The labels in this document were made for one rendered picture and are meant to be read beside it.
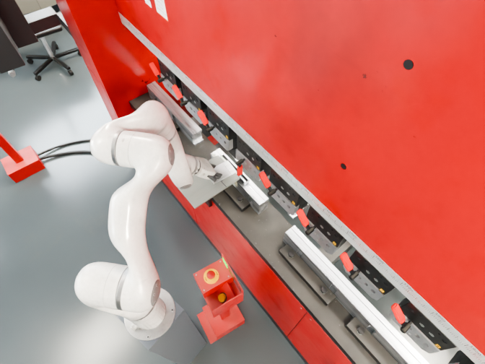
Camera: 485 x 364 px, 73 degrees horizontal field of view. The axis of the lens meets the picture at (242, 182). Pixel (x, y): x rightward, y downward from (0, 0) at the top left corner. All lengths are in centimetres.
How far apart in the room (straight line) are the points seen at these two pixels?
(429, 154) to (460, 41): 21
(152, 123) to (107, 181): 200
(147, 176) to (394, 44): 62
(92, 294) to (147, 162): 39
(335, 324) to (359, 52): 110
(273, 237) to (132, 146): 89
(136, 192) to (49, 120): 280
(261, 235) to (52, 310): 162
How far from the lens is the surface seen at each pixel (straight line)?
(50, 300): 270
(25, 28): 243
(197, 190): 154
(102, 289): 99
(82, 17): 187
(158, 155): 88
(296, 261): 150
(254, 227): 158
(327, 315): 150
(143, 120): 99
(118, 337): 246
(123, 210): 92
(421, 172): 75
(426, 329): 116
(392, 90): 69
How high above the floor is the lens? 231
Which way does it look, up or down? 57 degrees down
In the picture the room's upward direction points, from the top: 1 degrees clockwise
